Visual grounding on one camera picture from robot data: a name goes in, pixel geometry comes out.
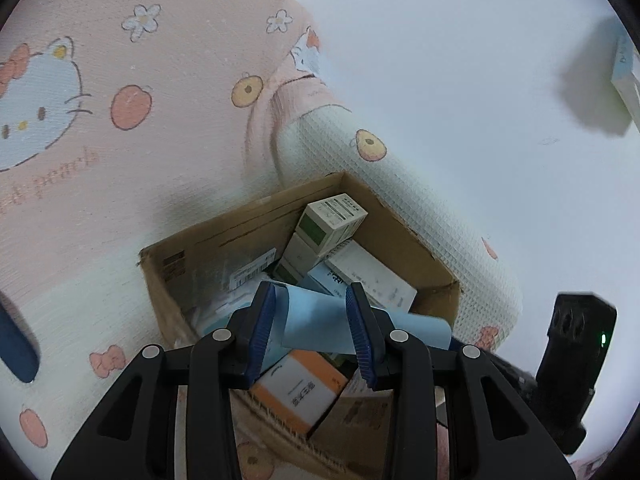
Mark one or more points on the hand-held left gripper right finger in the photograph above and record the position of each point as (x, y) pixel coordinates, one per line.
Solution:
(361, 335)

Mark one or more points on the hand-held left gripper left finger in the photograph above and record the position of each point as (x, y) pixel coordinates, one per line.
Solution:
(263, 330)

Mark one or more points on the light blue white packet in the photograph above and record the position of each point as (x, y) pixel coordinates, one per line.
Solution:
(227, 307)

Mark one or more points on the orange and white box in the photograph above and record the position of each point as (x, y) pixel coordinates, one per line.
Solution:
(295, 390)

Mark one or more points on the brown cardboard box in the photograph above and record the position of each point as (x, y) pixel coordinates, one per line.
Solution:
(210, 255)

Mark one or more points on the large white box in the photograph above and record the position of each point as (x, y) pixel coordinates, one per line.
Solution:
(370, 270)

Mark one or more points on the light blue white box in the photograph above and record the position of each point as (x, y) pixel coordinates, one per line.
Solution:
(325, 277)

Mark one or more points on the small brown box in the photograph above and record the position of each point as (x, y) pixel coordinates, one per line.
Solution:
(360, 415)

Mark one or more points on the green and white box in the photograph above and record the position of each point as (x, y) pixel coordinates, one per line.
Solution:
(300, 255)
(332, 212)

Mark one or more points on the pink printed blanket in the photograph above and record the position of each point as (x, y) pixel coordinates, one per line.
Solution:
(150, 160)

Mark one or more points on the dark blue object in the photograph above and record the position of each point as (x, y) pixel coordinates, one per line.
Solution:
(17, 345)

